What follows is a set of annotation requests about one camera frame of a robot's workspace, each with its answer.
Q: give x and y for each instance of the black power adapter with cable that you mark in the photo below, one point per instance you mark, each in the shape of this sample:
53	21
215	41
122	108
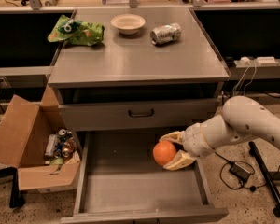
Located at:
237	170

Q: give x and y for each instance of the black metal stand leg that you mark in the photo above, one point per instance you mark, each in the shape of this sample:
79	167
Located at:
269	177

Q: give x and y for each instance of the white power strip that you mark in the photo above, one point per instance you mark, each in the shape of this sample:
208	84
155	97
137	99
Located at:
259	61

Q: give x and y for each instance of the crushed silver soda can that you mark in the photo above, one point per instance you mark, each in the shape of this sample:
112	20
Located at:
165	34

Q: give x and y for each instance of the open grey drawer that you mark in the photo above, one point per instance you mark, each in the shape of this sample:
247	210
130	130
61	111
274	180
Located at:
120	183

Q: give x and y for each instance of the white paper bowl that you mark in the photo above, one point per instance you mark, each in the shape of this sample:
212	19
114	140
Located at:
128	24

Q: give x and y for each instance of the orange fruit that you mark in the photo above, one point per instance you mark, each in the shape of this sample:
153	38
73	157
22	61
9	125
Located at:
163	152

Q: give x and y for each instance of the green chip bag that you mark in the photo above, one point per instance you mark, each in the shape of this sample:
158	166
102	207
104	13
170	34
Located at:
76	32

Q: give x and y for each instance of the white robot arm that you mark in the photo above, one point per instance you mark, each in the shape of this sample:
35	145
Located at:
242	119

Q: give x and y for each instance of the black stand foot left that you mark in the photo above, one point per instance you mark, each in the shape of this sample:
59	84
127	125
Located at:
16	198

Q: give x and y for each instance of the closed grey drawer with handle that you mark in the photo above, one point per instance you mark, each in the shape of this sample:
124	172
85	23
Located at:
133	115

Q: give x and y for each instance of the cardboard box of trash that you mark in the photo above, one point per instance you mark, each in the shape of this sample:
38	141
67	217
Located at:
25	129

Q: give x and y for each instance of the grey drawer cabinet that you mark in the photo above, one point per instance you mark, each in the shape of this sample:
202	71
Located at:
129	68

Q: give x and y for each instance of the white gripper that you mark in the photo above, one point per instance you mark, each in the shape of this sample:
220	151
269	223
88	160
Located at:
194	139

